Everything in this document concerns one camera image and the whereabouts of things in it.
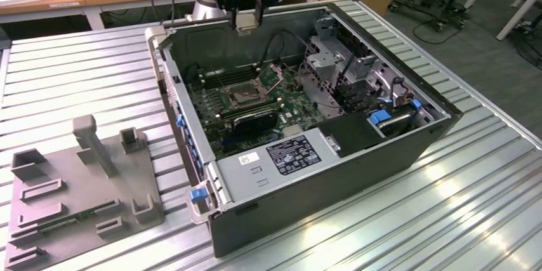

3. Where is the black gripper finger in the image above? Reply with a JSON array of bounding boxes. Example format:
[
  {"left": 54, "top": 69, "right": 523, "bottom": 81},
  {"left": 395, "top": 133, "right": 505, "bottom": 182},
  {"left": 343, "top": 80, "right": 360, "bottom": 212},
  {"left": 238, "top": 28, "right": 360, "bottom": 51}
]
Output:
[
  {"left": 209, "top": 0, "right": 246, "bottom": 30},
  {"left": 252, "top": 0, "right": 289, "bottom": 28}
]

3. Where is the CPU with silver top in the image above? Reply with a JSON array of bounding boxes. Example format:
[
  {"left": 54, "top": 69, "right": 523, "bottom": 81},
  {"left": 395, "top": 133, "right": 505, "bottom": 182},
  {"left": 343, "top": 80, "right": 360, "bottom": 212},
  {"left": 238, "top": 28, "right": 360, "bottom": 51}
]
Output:
[{"left": 234, "top": 12, "right": 260, "bottom": 36}]

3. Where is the black RAM slot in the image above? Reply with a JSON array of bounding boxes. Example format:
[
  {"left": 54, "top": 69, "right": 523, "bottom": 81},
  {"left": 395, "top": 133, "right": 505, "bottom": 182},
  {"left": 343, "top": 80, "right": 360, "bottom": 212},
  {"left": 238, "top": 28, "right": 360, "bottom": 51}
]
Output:
[
  {"left": 200, "top": 68, "right": 257, "bottom": 81},
  {"left": 204, "top": 74, "right": 260, "bottom": 88},
  {"left": 202, "top": 71, "right": 258, "bottom": 84},
  {"left": 198, "top": 65, "right": 256, "bottom": 78}
]

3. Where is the CPU socket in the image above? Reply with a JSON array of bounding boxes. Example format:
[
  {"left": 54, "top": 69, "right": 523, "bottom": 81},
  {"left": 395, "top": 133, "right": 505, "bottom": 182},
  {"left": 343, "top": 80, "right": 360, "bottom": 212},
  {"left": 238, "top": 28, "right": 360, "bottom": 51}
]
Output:
[{"left": 221, "top": 80, "right": 266, "bottom": 110}]

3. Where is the metal socket cover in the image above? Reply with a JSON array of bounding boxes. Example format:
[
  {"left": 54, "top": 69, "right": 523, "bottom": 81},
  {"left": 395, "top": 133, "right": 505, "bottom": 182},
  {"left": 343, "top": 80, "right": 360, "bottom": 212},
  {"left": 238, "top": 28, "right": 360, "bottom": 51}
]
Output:
[{"left": 264, "top": 62, "right": 290, "bottom": 82}]

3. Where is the metal drive cage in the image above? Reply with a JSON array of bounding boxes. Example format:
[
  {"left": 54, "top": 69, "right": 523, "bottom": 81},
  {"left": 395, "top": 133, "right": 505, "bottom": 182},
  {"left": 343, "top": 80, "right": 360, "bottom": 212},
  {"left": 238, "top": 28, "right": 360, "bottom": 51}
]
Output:
[{"left": 301, "top": 13, "right": 384, "bottom": 94}]

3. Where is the green motherboard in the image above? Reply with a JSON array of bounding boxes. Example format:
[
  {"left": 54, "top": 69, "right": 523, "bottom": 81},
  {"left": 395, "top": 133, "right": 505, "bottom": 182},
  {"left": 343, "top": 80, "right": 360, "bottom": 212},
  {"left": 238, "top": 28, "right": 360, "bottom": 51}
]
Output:
[{"left": 181, "top": 61, "right": 339, "bottom": 161}]

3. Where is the black graphics card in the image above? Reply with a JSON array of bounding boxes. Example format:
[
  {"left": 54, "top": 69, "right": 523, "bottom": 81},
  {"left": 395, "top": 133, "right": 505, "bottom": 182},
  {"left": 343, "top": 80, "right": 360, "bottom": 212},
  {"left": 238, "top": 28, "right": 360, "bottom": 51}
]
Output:
[{"left": 217, "top": 101, "right": 284, "bottom": 154}]

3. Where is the small silver heatsink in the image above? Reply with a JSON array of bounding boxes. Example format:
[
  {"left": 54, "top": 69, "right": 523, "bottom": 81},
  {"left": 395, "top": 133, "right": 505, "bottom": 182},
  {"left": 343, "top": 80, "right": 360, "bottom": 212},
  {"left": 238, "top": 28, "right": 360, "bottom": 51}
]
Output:
[{"left": 278, "top": 124, "right": 304, "bottom": 136}]

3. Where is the black plastic shroud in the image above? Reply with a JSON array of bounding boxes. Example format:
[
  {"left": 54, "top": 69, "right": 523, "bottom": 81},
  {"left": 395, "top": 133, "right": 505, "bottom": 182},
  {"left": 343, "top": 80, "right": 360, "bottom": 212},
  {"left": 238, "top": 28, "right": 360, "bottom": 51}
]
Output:
[{"left": 316, "top": 112, "right": 388, "bottom": 158}]

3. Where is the grey power supply with label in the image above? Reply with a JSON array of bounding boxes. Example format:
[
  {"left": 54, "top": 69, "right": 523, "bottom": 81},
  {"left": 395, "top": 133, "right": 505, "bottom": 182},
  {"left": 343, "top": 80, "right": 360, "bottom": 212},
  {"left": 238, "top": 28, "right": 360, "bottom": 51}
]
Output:
[{"left": 209, "top": 127, "right": 341, "bottom": 206}]

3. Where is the blue case latch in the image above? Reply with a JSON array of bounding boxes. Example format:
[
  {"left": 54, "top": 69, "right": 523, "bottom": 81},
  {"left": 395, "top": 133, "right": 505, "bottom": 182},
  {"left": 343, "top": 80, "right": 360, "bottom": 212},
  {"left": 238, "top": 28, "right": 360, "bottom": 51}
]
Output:
[{"left": 188, "top": 188, "right": 209, "bottom": 204}]

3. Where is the white table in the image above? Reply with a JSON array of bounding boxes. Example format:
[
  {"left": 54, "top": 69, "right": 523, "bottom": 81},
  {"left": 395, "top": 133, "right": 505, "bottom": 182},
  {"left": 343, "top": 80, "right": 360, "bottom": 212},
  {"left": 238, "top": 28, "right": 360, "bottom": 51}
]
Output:
[{"left": 493, "top": 0, "right": 542, "bottom": 41}]

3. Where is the grey parts rack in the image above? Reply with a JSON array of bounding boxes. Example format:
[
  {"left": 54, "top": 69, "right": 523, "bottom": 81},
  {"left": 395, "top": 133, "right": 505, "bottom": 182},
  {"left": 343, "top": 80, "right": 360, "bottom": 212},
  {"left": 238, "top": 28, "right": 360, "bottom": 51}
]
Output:
[{"left": 5, "top": 114, "right": 166, "bottom": 270}]

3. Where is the black open PC case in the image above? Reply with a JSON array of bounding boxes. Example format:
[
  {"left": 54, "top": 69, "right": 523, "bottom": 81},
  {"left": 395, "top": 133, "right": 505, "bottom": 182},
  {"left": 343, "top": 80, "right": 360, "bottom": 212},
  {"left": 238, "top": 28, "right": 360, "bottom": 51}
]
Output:
[{"left": 142, "top": 0, "right": 463, "bottom": 258}]

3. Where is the green RAM stick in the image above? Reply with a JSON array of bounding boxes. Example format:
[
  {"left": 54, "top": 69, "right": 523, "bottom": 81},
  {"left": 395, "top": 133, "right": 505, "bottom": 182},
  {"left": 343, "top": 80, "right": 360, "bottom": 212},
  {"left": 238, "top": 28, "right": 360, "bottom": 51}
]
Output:
[{"left": 35, "top": 200, "right": 120, "bottom": 228}]

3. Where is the black wire inside case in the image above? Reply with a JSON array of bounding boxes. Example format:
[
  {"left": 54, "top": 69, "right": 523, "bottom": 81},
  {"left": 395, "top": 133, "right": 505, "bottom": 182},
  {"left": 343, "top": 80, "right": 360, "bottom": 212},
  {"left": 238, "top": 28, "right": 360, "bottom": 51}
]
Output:
[{"left": 257, "top": 29, "right": 312, "bottom": 66}]

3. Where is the blue disk carrier handle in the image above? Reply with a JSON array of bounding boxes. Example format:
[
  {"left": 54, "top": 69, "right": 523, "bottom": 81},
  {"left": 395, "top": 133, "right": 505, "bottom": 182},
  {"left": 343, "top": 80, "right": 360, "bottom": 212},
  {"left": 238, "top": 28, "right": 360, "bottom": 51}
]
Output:
[{"left": 365, "top": 109, "right": 391, "bottom": 126}]

